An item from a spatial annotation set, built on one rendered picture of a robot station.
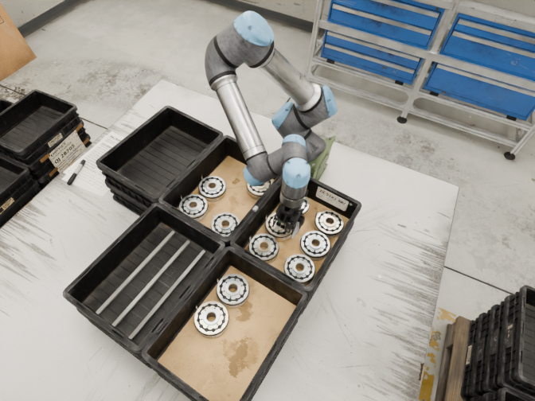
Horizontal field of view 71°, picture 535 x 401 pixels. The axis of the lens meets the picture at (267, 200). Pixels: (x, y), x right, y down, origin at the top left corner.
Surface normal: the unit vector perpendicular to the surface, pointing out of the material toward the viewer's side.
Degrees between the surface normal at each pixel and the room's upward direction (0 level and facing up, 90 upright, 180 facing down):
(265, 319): 0
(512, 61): 90
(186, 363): 0
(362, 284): 0
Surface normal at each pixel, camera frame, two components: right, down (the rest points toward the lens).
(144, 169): 0.06, -0.58
